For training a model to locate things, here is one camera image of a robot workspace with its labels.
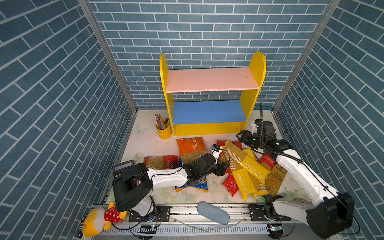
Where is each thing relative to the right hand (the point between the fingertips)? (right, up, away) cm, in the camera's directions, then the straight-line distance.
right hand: (238, 134), depth 81 cm
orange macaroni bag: (-26, -9, +9) cm, 29 cm away
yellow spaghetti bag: (0, -14, +4) cm, 15 cm away
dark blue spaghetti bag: (+21, -27, +2) cm, 34 cm away
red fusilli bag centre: (-7, -14, +9) cm, 18 cm away
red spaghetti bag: (-4, -27, 0) cm, 28 cm away
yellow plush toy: (-67, -37, -17) cm, 78 cm away
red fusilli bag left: (-43, -17, +6) cm, 46 cm away
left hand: (-7, -15, -2) cm, 17 cm away
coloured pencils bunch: (-46, +6, +15) cm, 49 cm away
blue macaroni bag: (-20, -27, 0) cm, 34 cm away
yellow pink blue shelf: (-11, +23, +35) cm, 43 cm away
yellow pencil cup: (-44, +2, +15) cm, 47 cm away
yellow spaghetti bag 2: (+5, -27, -2) cm, 27 cm away
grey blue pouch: (-15, -37, -9) cm, 41 cm away
